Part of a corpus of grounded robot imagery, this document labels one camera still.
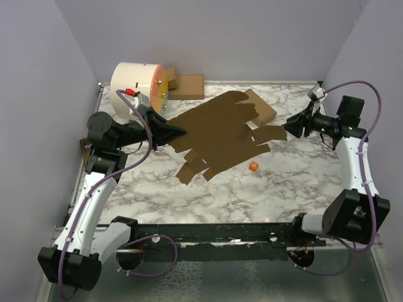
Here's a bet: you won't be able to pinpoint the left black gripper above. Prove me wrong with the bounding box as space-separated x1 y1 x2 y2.
113 106 187 150

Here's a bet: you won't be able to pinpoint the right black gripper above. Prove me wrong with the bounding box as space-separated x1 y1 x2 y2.
281 101 340 138

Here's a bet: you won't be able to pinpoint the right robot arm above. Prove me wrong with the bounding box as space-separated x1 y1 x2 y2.
283 93 390 246

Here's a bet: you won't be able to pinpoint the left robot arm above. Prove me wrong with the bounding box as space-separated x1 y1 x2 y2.
38 108 186 301

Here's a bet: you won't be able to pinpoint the folded brown cardboard box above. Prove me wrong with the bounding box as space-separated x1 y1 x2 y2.
245 89 277 127

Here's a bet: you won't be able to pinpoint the large flat cardboard box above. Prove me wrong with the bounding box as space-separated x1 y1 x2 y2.
168 75 204 100

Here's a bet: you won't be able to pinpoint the small cardboard box at back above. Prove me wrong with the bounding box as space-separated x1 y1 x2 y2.
166 66 179 90

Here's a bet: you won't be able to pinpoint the round white drawer cabinet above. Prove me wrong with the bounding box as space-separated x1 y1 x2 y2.
110 62 168 120

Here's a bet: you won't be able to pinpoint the small orange cube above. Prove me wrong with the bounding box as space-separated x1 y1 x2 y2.
249 161 259 172

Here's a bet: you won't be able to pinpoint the dark book three days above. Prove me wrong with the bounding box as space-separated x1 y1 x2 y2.
80 138 92 167

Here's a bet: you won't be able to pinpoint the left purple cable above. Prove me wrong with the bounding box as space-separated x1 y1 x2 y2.
58 89 179 299

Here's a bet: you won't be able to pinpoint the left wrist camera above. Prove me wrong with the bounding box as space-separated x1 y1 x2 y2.
125 88 150 117

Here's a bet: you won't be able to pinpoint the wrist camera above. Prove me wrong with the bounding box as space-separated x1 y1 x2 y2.
125 88 150 117
308 84 327 115

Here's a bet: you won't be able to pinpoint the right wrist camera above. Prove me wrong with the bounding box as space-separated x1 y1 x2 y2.
308 84 327 115

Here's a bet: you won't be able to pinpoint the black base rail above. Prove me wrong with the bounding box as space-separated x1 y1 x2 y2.
62 220 350 264

